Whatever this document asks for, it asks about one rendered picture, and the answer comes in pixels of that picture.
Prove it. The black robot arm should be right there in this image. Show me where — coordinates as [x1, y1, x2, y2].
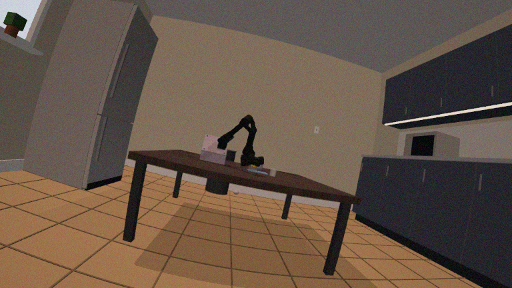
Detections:
[217, 115, 261, 167]

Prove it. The grey dish rack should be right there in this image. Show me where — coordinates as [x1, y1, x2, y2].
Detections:
[249, 165, 263, 171]

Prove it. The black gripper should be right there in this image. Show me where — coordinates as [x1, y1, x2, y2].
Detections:
[241, 157, 264, 166]

